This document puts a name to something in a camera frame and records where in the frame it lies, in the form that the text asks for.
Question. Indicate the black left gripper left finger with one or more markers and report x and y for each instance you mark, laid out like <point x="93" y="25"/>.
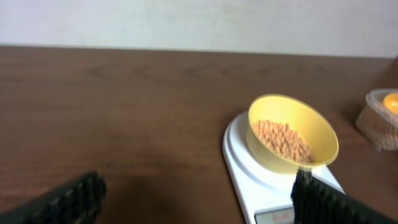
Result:
<point x="78" y="201"/>

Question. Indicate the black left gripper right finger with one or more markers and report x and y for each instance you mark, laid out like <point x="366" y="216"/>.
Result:
<point x="315" y="202"/>

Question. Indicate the yellow plastic scoop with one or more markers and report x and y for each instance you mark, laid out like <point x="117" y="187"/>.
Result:
<point x="390" y="101"/>

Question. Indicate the white digital kitchen scale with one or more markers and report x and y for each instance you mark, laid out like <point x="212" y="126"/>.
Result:
<point x="264" y="196"/>

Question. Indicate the yellow bowl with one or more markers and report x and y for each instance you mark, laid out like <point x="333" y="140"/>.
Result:
<point x="303" y="119"/>

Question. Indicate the soybeans in yellow bowl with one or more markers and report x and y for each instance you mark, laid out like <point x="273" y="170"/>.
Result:
<point x="284" y="141"/>

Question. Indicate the soybeans pile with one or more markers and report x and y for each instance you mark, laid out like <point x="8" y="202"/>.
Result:
<point x="379" y="131"/>

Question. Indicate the clear plastic container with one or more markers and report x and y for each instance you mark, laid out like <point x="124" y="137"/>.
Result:
<point x="375" y="99"/>

